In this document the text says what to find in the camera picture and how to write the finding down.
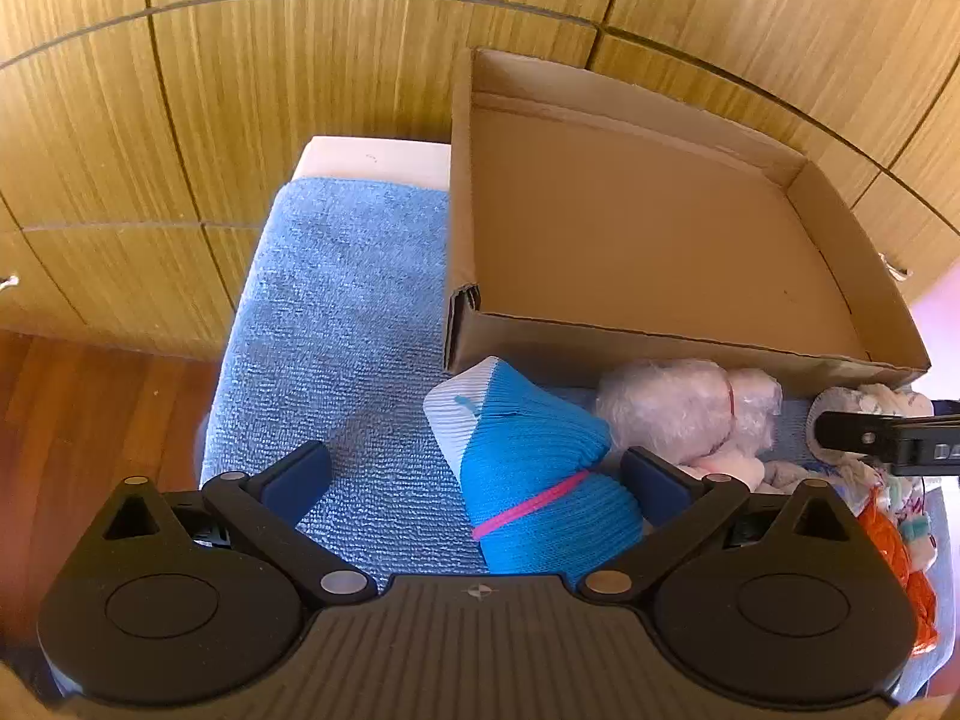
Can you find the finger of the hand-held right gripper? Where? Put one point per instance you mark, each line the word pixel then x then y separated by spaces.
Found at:
pixel 847 435

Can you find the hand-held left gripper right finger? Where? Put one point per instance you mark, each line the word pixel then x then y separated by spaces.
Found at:
pixel 652 481

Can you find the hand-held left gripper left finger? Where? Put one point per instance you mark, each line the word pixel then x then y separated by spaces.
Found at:
pixel 300 476

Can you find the white black-patterned sock bundle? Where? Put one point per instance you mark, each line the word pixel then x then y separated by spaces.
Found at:
pixel 855 476

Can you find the plastic-wrapped white sock bundle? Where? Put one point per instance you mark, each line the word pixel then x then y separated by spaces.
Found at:
pixel 660 405

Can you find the pale pink sock bundle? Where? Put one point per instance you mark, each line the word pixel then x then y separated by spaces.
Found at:
pixel 739 472

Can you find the blue knit sock bundle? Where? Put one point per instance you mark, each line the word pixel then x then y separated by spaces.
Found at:
pixel 532 465

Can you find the small white teal-pink sock bundle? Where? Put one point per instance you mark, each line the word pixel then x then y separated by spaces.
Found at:
pixel 921 540

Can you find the cardboard box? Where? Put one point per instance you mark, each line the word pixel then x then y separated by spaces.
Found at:
pixel 637 225

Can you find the blue towel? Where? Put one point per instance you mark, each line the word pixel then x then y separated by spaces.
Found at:
pixel 337 330

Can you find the white stool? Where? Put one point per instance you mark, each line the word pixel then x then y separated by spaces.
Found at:
pixel 367 161

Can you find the wooden wardrobe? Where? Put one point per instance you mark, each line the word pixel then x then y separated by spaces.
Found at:
pixel 300 90

